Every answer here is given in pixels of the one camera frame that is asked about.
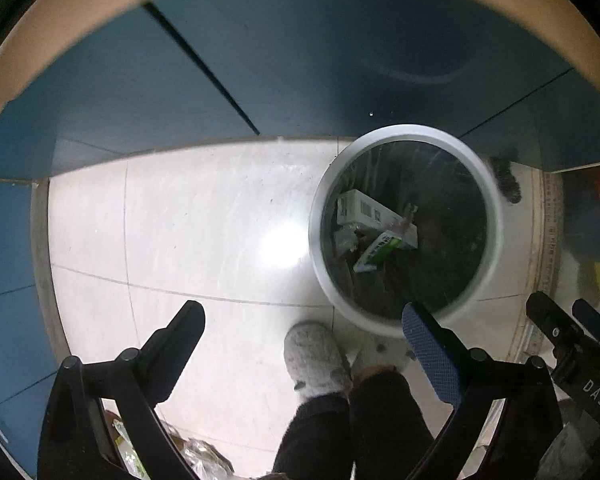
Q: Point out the grey fluffy slipper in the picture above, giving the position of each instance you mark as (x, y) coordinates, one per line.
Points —
(315, 357)
(375, 357)

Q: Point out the person's right leg black trousers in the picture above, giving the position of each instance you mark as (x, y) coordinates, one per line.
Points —
(387, 425)

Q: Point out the crumpled white paper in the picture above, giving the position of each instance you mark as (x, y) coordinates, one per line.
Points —
(346, 240)

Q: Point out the blue cabinet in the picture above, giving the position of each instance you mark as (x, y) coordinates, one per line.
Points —
(305, 60)

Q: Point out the black brush head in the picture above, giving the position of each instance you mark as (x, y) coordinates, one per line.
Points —
(506, 181)

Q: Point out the person's leg black trousers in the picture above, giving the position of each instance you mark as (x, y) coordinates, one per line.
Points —
(387, 425)
(312, 440)

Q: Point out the white barcode cardboard box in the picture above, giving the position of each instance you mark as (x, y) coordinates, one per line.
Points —
(367, 212)

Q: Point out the white round trash bin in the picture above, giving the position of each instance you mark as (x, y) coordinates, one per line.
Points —
(460, 240)

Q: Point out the green and white carton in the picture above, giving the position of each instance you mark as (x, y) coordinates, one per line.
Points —
(380, 252)

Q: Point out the person's left leg black trousers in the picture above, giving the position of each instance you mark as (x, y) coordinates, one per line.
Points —
(312, 440)

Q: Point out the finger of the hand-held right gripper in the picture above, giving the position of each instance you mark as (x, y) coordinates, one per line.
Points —
(547, 316)
(591, 317)

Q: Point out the clear plastic wrapper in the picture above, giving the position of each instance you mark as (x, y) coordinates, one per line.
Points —
(202, 460)

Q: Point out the crumpled plastic wrappers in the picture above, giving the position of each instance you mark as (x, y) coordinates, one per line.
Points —
(127, 452)

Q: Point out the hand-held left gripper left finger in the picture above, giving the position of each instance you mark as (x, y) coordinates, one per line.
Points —
(177, 340)

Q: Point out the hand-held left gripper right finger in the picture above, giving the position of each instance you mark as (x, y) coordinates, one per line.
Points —
(430, 355)

